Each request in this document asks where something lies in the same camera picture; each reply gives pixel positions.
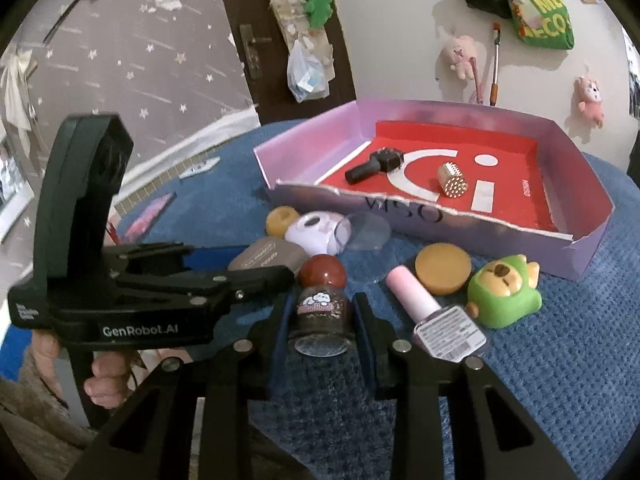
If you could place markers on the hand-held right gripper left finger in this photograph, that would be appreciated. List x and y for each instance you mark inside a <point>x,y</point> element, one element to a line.
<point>278,355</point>

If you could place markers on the pink nail polish bottle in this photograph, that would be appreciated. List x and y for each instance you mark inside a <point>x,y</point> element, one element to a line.
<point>430,310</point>

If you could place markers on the pink flat packet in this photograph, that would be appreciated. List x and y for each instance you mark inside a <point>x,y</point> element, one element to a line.
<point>150,215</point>

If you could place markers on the dark cloth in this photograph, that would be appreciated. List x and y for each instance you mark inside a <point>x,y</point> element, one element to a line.
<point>635,155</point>

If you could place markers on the white and orange broom stick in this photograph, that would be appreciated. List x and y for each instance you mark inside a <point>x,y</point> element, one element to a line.
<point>496,65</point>

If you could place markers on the thin black stick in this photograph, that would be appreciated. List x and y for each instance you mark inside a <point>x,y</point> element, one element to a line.
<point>65,12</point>

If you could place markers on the clear plastic bag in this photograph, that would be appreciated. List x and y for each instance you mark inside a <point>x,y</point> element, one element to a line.
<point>306,75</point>

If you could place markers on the green printed bag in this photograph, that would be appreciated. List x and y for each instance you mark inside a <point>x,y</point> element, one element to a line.
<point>545,15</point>

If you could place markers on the green plush toy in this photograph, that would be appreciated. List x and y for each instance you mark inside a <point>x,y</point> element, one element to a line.
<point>319,7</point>

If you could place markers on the person's left forearm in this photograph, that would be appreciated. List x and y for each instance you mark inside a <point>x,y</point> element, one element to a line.
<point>35,420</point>

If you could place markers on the paper door decoration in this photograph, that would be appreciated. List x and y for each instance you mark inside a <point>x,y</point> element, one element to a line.
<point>285,5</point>

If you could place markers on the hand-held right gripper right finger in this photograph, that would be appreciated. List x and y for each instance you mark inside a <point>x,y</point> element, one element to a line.
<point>369,345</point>

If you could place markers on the pink bear plush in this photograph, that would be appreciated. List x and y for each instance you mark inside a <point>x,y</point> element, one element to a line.
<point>589,97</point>

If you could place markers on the dark brown door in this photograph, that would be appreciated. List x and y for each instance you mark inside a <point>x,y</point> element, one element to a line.
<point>345,60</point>

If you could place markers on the grey-brown earbud case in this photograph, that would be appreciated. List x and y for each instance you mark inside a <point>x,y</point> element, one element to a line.
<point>270,257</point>

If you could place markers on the orange round disc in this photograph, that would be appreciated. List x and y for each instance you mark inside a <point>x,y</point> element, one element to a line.
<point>444,269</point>

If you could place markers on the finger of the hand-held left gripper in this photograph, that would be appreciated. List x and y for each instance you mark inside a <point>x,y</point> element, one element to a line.
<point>250,280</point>
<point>220,256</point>

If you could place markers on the clear plastic dome lid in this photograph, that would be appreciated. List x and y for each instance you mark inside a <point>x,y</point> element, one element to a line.
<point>365,232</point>

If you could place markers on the white lilac earbud case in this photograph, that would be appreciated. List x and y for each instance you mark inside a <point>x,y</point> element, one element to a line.
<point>315,232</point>

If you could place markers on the pink pig plush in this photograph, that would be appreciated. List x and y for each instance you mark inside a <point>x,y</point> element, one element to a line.
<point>460,55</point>

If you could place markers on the gold studded cap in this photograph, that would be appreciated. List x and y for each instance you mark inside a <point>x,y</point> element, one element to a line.
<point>451,182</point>

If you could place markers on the white ribbon bow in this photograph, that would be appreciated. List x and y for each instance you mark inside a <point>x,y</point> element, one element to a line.
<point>17,90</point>

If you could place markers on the pink box with red lining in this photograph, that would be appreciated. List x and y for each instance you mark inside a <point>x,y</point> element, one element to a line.
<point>450,180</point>

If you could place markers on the pink stick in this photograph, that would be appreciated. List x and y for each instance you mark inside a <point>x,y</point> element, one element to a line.
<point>476,80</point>

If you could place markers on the glitter bottle with red-brown cap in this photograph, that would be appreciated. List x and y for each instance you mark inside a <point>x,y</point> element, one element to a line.
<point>320,310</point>

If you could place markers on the person's left hand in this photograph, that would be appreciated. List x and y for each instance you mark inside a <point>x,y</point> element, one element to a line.
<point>110,380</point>

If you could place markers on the white paper card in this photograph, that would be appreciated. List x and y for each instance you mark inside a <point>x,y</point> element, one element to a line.
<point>200,167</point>

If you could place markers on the green hooded bear toy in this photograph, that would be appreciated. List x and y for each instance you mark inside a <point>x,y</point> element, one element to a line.
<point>502,292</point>

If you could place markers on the black bottle with cube cap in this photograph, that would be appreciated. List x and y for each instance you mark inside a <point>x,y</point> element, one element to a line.
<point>372,165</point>

